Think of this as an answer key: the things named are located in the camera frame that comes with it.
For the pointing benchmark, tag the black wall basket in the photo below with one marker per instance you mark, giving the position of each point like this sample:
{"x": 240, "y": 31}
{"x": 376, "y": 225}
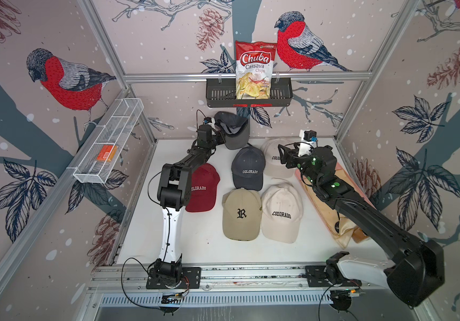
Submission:
{"x": 222, "y": 94}

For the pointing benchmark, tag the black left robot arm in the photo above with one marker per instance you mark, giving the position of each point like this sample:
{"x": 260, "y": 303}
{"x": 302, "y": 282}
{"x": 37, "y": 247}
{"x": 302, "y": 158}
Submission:
{"x": 174, "y": 194}

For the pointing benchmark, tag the dark grey baseball cap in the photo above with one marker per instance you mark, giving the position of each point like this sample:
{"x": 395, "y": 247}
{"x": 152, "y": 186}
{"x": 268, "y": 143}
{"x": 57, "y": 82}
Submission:
{"x": 247, "y": 168}

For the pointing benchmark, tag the black baseball cap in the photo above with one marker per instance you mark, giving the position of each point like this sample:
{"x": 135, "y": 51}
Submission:
{"x": 236, "y": 129}

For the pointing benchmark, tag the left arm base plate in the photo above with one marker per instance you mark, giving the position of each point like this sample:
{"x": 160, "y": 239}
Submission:
{"x": 190, "y": 278}

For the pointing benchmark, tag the red baseball cap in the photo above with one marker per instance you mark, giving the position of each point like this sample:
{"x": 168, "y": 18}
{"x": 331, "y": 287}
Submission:
{"x": 204, "y": 189}

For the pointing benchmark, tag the cream Colorado baseball cap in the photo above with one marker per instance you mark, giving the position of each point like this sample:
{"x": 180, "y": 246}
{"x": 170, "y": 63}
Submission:
{"x": 282, "y": 212}

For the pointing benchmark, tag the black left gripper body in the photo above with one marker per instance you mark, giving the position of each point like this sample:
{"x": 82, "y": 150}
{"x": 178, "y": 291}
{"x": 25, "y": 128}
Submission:
{"x": 218, "y": 139}

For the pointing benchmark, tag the white wire wall basket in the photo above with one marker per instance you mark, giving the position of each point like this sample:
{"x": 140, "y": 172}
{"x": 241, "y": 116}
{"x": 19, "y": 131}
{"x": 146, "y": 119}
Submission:
{"x": 116, "y": 131}

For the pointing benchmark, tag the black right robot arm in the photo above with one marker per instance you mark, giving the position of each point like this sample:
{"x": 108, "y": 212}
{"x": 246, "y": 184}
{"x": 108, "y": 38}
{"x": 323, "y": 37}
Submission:
{"x": 418, "y": 267}

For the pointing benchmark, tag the Chuba cassava chips bag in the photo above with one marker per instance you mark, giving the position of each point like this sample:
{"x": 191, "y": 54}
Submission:
{"x": 254, "y": 69}

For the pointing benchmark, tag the orange box in basket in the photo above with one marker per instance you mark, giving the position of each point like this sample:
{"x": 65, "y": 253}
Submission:
{"x": 107, "y": 153}

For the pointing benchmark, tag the khaki baseball cap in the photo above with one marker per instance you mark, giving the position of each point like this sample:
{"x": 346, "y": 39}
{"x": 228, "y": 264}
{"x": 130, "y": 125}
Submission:
{"x": 242, "y": 214}

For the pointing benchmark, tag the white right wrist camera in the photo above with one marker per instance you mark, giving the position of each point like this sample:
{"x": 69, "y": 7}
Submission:
{"x": 308, "y": 142}

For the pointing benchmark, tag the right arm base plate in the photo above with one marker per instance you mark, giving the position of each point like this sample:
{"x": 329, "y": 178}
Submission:
{"x": 317, "y": 278}

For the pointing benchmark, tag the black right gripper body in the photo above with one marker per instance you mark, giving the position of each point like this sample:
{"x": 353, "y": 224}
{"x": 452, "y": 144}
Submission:
{"x": 295, "y": 161}

